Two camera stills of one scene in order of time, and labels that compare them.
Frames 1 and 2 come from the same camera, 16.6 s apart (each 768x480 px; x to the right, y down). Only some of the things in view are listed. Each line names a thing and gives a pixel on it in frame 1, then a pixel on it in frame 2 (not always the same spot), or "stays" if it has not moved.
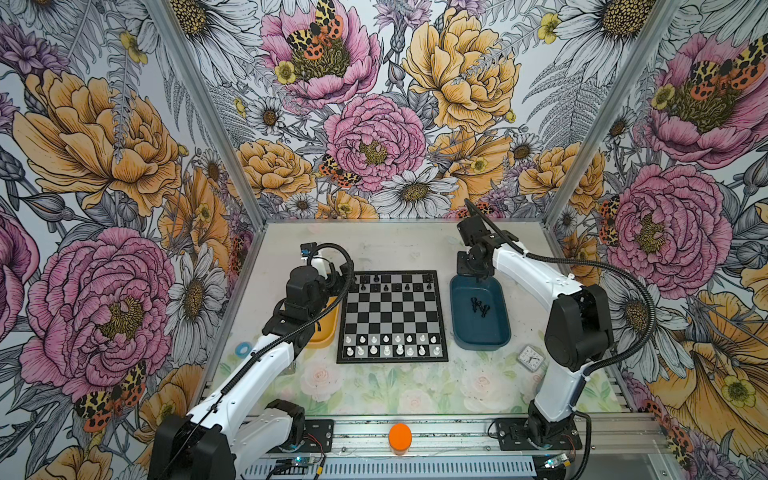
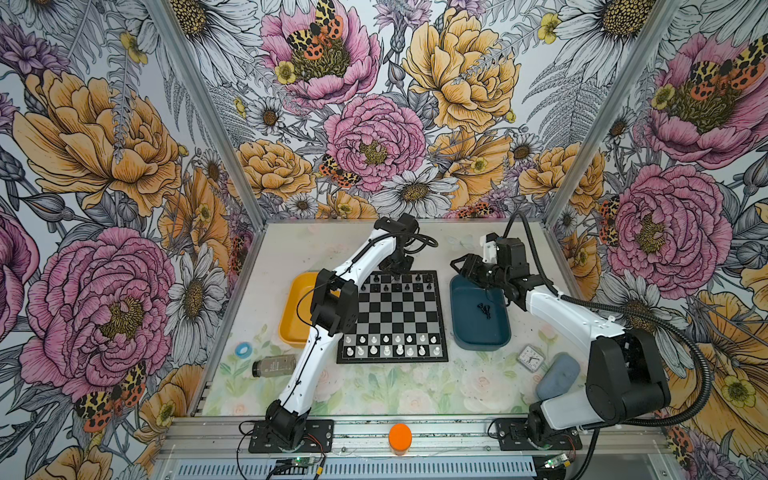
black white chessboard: x=393 y=316 stays
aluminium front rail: x=614 y=437 stays
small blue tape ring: x=241 y=345 stays
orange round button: x=400 y=438 stays
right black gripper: x=461 y=267 → x=471 y=266
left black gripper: x=340 y=289 → x=403 y=269
